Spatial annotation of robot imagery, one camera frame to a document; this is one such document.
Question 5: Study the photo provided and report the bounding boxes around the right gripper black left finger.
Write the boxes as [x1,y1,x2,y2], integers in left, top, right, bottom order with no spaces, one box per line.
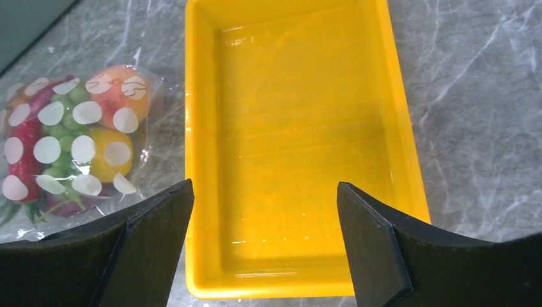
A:
[1,179,194,306]

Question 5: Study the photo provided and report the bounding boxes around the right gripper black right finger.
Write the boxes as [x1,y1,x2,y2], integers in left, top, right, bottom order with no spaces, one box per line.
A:
[337,182,541,306]

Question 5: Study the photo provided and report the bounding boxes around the purple toy sweet potato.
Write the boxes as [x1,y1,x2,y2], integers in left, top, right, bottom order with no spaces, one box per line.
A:
[25,75,113,217]

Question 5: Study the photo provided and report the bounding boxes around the yellow toy pear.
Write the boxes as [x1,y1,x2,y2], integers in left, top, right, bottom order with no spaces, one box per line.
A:
[90,126,134,184]

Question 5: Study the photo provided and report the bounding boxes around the clear zip top bag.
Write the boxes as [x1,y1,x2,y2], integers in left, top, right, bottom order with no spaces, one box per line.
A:
[1,65,164,243]

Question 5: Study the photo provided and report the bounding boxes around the red toy chili pepper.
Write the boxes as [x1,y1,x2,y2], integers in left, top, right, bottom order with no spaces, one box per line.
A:
[8,118,42,203]

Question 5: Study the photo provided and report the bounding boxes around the green toy grapes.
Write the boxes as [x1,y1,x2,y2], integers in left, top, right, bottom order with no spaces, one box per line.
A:
[38,84,91,186]

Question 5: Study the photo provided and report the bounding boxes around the toy peach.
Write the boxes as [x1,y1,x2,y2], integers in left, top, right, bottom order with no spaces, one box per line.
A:
[85,65,153,134]

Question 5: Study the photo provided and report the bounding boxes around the yellow plastic tray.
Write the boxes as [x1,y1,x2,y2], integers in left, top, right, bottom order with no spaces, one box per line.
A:
[185,1,430,300]

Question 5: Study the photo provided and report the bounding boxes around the toy pineapple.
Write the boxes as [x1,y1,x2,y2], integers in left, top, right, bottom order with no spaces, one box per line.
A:
[1,199,47,228]

